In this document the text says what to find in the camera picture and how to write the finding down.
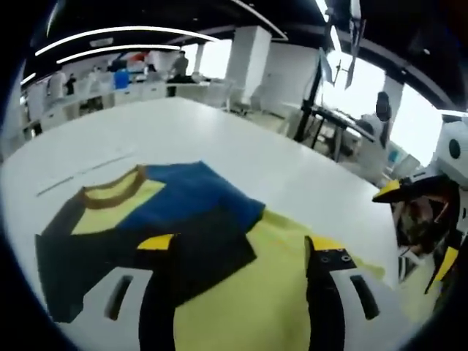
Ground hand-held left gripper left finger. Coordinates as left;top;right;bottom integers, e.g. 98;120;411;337
72;233;180;351

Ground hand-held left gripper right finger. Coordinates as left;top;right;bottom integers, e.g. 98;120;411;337
304;235;414;351

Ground yellow blue grey garment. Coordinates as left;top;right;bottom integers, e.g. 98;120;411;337
34;159;387;351

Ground person's camouflage trousers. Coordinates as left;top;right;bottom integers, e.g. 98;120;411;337
396;189;458;257

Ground black metal stand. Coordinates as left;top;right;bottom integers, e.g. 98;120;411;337
292;47;370;162

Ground straight ceiling light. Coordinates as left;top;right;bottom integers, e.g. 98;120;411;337
314;0;344;52

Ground white square pillar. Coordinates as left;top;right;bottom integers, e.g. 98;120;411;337
224;25;271;107

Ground white cabinet row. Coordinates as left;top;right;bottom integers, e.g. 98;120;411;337
21;82;213;132

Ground blue storage bin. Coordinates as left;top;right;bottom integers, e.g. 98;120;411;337
113;69;129;91

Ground short curved ceiling light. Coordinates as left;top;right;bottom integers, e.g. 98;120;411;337
56;44;182;65

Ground long curved ceiling light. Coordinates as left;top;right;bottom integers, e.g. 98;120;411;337
34;26;220;56

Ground white chair frame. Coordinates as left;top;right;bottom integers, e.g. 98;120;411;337
396;248;421;282

